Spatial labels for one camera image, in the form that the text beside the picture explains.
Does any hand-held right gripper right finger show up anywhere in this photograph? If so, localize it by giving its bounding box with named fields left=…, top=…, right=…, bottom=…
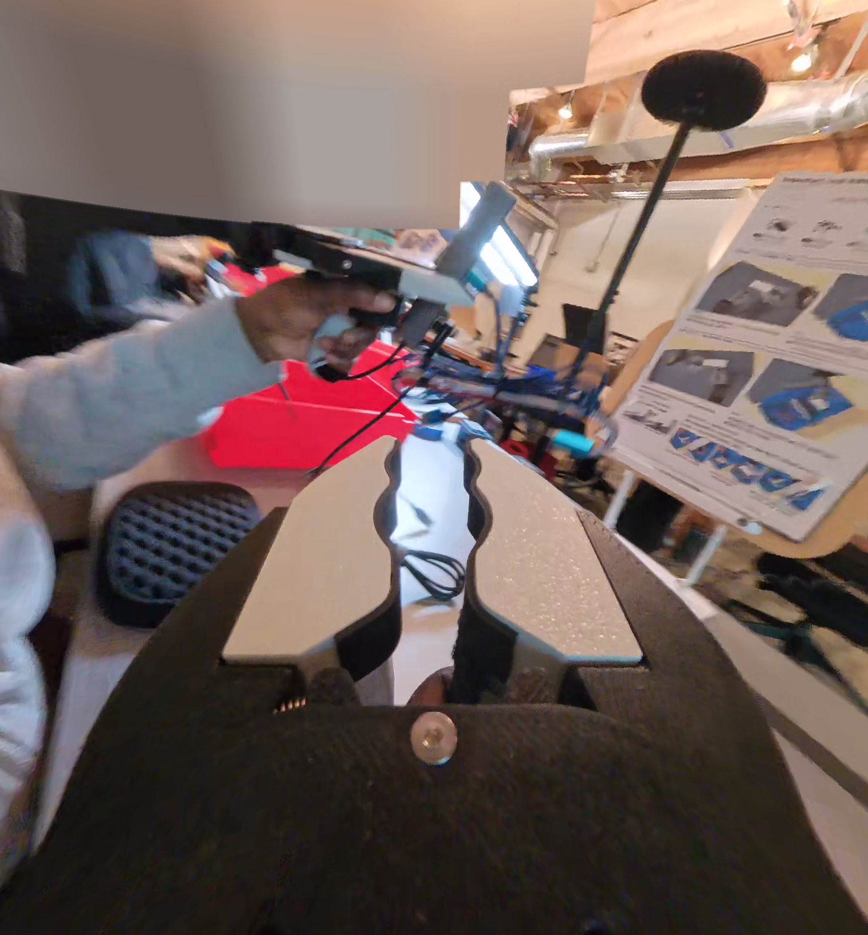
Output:
left=450, top=438, right=646, bottom=704

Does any silver ventilation duct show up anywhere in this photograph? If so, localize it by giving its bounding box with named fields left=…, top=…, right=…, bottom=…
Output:
left=527, top=0, right=868, bottom=180

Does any instruction poster board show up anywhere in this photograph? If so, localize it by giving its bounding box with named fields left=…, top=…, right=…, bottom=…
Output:
left=608, top=170, right=868, bottom=560

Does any led light panel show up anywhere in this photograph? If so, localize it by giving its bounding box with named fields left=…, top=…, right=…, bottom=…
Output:
left=462, top=181, right=542, bottom=287

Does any long grey multiport hub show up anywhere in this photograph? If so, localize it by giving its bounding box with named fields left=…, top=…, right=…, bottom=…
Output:
left=434, top=181, right=517, bottom=280

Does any person's left forearm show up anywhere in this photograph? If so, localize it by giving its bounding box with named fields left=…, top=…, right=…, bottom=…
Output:
left=6, top=298, right=283, bottom=492

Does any thin black cable bundle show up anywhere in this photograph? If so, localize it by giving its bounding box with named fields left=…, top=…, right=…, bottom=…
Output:
left=397, top=495, right=469, bottom=605

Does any black stand with round top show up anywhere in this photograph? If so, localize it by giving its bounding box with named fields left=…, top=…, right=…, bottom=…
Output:
left=571, top=50, right=768, bottom=384

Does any black mesh pad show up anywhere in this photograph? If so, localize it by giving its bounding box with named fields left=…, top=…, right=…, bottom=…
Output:
left=96, top=481, right=263, bottom=628

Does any red plastic bin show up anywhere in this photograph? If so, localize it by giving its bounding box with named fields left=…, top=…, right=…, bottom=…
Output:
left=202, top=338, right=425, bottom=470

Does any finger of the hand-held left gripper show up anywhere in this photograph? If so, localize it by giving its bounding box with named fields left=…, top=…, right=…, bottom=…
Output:
left=397, top=263, right=479, bottom=309

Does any person's left hand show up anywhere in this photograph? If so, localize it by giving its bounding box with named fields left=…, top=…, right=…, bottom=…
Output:
left=235, top=274, right=400, bottom=382

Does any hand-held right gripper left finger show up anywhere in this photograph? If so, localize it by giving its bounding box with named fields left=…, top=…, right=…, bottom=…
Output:
left=222, top=437, right=403, bottom=682

